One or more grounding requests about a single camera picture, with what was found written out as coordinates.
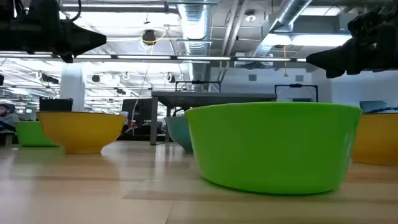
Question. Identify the black cabinet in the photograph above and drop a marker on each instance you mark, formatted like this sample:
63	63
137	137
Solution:
56	104

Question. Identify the black table frame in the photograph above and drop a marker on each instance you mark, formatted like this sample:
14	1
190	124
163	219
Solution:
140	137

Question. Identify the grey metal rack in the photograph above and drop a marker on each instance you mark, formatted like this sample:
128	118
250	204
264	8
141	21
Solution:
214	97

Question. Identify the blue-lit computer monitor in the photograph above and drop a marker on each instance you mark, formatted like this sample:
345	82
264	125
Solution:
373	106

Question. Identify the yellow lemon-patterned bowl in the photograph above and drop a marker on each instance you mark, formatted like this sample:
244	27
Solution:
377	140
81	130

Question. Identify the black metal frame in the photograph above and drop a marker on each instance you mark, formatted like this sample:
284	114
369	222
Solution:
296	85

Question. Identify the white pillar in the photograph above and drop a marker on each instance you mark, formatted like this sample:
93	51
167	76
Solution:
72	87

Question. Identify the dark computer monitor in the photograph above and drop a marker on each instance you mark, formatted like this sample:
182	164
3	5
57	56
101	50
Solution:
140	109

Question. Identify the long ceiling light strip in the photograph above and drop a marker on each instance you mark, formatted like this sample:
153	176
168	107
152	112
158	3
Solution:
143	57

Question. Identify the silver ventilation duct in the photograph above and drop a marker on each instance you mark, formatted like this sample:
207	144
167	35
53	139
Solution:
290	12
194	21

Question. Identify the person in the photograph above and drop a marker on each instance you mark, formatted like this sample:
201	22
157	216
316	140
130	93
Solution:
9	119

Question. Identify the teal bowl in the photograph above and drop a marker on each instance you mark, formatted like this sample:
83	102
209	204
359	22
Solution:
178	132

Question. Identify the grey metal post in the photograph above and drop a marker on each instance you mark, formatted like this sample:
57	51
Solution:
8	140

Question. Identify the black ceiling device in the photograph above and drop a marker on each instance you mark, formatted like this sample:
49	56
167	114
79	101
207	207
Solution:
149	36

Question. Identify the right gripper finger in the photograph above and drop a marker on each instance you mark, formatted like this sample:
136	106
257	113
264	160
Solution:
337	59

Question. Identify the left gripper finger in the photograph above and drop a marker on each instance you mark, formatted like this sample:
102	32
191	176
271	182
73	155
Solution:
82	39

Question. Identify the green bowl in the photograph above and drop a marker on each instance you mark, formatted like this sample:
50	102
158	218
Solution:
273	149
29	133

